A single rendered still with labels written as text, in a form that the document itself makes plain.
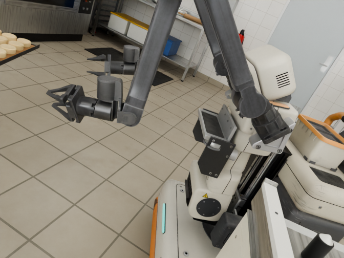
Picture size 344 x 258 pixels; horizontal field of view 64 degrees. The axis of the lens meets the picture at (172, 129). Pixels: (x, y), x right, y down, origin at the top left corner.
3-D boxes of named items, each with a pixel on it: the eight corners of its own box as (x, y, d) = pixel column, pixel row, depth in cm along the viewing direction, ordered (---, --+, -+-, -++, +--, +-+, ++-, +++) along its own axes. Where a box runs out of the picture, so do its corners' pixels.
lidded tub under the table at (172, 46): (147, 47, 454) (153, 31, 443) (158, 46, 494) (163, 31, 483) (167, 57, 447) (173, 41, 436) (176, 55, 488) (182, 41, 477)
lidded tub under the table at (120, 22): (106, 26, 472) (110, 11, 461) (121, 27, 512) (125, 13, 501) (123, 35, 463) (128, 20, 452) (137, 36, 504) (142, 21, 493)
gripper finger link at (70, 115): (53, 85, 83) (82, 91, 82) (59, 102, 88) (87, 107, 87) (41, 100, 79) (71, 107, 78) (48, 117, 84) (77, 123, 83)
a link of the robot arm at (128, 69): (136, 77, 122) (135, 72, 127) (137, 62, 119) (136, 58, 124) (120, 76, 121) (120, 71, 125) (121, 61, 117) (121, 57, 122)
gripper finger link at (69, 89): (50, 78, 81) (80, 84, 80) (57, 96, 86) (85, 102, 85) (38, 94, 77) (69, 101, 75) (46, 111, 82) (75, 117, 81)
